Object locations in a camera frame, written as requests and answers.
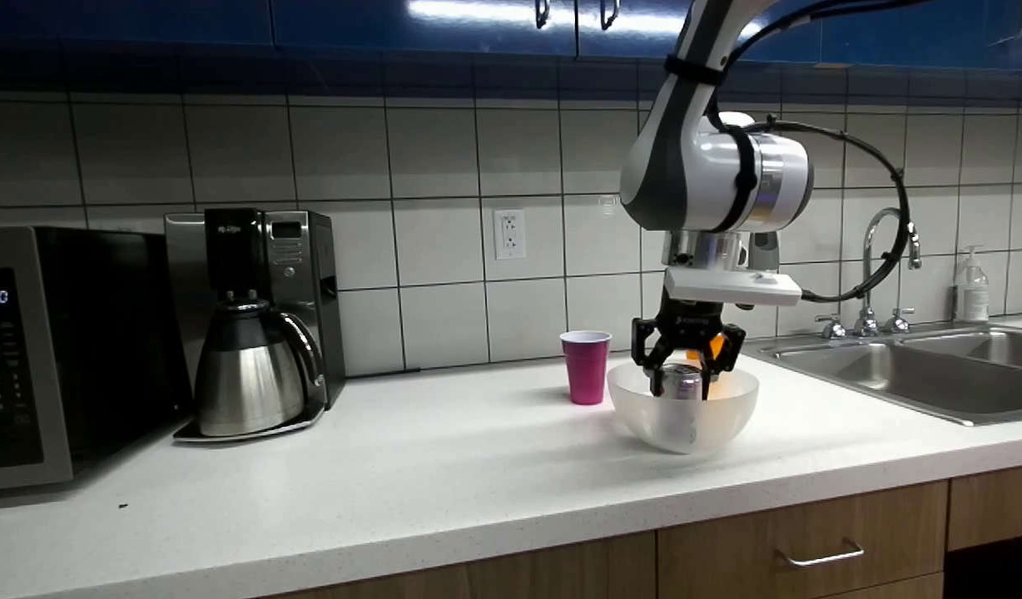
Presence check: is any chrome sink faucet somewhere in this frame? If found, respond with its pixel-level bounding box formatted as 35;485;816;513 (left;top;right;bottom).
857;203;926;340

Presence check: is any wooden drawer front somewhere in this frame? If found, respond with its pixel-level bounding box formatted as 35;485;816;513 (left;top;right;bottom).
946;462;1022;557
653;481;954;599
275;528;663;599

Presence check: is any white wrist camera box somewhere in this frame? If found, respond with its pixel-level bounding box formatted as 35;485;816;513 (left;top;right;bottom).
663;262;808;311

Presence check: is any steel coffee carafe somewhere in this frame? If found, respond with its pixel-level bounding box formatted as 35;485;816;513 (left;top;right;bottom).
191;300;330;444

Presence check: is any clear plastic bowl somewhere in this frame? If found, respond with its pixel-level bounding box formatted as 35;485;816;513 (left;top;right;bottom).
607;358;764;460

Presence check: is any clear soap bottle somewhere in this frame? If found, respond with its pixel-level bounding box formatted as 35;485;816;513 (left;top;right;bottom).
949;242;991;329

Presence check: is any black coffee maker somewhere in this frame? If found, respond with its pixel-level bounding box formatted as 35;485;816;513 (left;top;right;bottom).
165;206;350;451

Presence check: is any white wall outlet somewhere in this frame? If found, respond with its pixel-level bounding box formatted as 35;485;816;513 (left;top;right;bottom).
491;206;532;267

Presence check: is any silver soda can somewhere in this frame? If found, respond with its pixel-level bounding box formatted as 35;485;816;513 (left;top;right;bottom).
661;348;710;407

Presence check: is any silver drawer handle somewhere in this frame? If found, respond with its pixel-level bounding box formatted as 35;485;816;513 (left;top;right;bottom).
774;538;870;572

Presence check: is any black microwave oven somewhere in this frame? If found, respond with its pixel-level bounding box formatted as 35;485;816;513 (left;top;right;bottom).
0;224;195;500

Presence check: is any blue upper cabinet door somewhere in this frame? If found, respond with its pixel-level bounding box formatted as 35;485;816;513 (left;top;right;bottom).
267;0;584;59
573;0;697;64

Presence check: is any purple plastic cup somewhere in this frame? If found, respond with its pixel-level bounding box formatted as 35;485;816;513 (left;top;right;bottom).
558;325;617;411

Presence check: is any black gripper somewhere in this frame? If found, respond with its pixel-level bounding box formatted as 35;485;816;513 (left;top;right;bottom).
630;298;749;402

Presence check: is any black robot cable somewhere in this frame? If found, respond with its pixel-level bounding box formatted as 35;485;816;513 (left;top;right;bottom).
703;0;937;311

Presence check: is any stainless steel double sink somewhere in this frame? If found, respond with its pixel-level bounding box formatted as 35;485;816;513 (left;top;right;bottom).
756;323;1022;434

